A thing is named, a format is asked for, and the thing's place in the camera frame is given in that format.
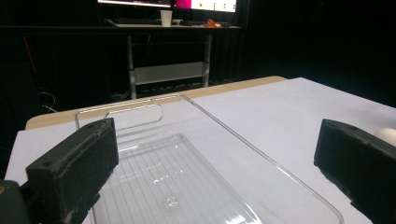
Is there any white ball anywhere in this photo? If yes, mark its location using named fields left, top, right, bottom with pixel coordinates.
left=373, top=127, right=396, bottom=147

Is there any white metal frame stand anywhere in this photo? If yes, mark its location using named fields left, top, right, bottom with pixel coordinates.
left=104, top=18, right=242, bottom=100

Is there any clear plastic tray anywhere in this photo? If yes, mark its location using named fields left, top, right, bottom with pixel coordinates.
left=74, top=92, right=345, bottom=224

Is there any black keyboard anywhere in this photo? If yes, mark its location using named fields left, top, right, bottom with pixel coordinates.
left=111, top=18, right=163, bottom=26

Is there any white paper cup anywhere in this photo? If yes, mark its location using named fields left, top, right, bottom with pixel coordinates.
left=160, top=9, right=174, bottom=28

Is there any white table cover sheet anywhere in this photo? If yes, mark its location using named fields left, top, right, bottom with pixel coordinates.
left=4, top=77, right=396, bottom=224

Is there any computer monitor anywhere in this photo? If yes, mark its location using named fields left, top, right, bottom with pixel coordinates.
left=174, top=0, right=237, bottom=14
left=97, top=0, right=172, bottom=8

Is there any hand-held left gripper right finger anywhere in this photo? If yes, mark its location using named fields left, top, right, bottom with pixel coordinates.
left=313, top=119, right=396, bottom=224

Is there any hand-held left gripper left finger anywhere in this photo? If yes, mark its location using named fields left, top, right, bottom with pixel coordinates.
left=25, top=117, right=120, bottom=224

